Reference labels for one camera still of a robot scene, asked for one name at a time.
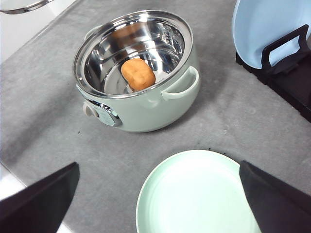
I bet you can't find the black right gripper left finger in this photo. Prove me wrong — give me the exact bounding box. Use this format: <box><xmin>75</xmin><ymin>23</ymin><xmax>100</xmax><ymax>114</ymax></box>
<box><xmin>0</xmin><ymin>162</ymin><xmax>80</xmax><ymax>233</ymax></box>

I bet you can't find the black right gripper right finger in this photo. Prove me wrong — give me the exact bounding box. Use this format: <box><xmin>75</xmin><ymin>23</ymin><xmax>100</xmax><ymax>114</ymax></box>
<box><xmin>239</xmin><ymin>160</ymin><xmax>311</xmax><ymax>233</ymax></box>

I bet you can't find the green plate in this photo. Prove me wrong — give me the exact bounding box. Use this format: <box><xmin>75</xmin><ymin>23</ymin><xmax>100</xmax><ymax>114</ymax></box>
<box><xmin>136</xmin><ymin>150</ymin><xmax>261</xmax><ymax>233</ymax></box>

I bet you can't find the orange brown potato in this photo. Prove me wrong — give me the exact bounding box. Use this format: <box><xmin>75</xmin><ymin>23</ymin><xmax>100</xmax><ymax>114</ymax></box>
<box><xmin>121</xmin><ymin>58</ymin><xmax>156</xmax><ymax>92</ymax></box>

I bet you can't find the glass pot lid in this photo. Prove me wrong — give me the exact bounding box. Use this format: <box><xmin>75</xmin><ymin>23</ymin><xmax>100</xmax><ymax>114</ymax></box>
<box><xmin>0</xmin><ymin>0</ymin><xmax>54</xmax><ymax>15</ymax></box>

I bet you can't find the blue plate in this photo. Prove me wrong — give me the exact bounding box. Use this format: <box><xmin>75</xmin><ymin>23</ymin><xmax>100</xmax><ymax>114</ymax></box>
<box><xmin>233</xmin><ymin>0</ymin><xmax>311</xmax><ymax>69</ymax></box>

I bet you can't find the green electric steamer pot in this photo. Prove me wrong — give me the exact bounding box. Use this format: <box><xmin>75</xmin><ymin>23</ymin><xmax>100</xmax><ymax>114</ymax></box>
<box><xmin>73</xmin><ymin>10</ymin><xmax>201</xmax><ymax>133</ymax></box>

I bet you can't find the black dish rack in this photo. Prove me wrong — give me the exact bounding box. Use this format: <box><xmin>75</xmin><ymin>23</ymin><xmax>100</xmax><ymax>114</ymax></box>
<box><xmin>236</xmin><ymin>24</ymin><xmax>311</xmax><ymax>121</ymax></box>

